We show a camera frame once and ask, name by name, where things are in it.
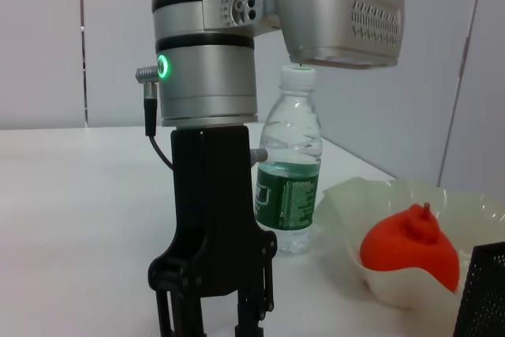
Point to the black mesh pen holder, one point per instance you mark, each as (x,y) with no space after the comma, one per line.
(481,293)

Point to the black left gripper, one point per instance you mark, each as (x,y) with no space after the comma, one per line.
(213,214)

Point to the clear green-label water bottle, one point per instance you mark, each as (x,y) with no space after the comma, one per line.
(292,155)

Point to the orange toy fruit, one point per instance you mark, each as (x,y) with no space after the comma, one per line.
(410,246)

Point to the pale green wavy glass bowl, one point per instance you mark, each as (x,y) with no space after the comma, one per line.
(355,203)

